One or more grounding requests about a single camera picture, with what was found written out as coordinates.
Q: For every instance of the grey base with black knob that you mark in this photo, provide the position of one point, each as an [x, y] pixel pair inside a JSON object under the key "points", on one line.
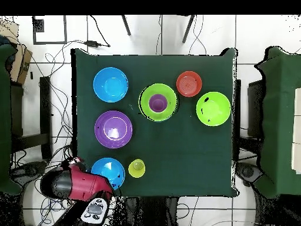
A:
{"points": [[30, 168]]}

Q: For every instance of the green plastic bowl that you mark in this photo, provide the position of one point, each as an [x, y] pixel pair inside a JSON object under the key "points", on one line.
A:
{"points": [[147, 110], [214, 110]]}

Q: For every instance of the cardboard box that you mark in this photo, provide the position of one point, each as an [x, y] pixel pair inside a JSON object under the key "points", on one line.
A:
{"points": [[22, 66]]}

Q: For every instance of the purple plastic bowl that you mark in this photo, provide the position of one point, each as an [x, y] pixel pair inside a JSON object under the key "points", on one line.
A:
{"points": [[105, 129]]}

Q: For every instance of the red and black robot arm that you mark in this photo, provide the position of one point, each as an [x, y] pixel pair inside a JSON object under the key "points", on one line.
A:
{"points": [[82, 186]]}

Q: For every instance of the purple plastic cup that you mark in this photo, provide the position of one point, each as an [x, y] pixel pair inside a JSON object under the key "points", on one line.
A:
{"points": [[158, 103]]}

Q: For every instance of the black stand leg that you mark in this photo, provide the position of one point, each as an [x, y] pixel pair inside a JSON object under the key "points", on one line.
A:
{"points": [[126, 26], [188, 29]]}

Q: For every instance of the small orange plastic bowl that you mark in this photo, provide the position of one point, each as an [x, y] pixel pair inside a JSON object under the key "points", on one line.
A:
{"points": [[188, 84]]}

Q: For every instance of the black power adapter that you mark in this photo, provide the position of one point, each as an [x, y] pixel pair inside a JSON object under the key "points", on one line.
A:
{"points": [[91, 43]]}

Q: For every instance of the blue plastic bowl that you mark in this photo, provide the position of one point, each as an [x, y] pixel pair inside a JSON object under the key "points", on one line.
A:
{"points": [[108, 168], [110, 94]]}

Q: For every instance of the grey wheeled base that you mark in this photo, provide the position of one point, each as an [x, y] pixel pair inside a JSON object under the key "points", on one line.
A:
{"points": [[248, 173]]}

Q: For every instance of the black metal frame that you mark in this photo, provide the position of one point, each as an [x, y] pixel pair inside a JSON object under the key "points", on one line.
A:
{"points": [[255, 106], [45, 117]]}

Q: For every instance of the yellow plastic cup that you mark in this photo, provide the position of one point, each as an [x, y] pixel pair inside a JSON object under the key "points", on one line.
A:
{"points": [[136, 170]]}

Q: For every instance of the dark green tablecloth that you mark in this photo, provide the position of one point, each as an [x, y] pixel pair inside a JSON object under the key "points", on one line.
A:
{"points": [[4, 117], [176, 153], [277, 117]]}

